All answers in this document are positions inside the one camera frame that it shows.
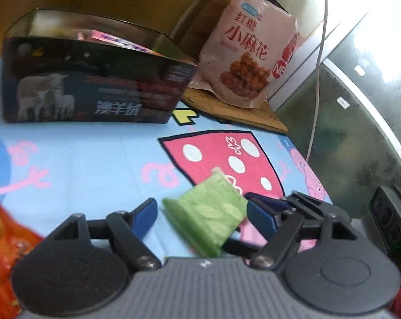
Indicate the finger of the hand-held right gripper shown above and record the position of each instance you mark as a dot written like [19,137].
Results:
[307,202]
[243,248]

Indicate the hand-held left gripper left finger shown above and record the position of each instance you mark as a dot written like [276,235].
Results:
[145,216]

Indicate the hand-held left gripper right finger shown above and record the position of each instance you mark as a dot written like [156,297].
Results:
[261,218]

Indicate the green wafer packet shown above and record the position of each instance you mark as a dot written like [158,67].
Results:
[207,216]

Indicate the black sheep print box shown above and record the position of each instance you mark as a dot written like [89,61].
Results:
[87,83]

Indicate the printed blanket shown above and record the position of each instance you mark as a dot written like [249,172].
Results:
[87,159]

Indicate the grey metal cabinet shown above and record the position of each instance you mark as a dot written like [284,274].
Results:
[353,123]

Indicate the brown woven mat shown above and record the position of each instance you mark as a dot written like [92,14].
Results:
[227,113]

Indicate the red snack packet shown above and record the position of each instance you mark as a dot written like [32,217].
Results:
[4,256]

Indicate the pink snack bag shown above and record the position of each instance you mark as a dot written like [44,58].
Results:
[253,40]

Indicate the brown chair back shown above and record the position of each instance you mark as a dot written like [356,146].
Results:
[203,16]

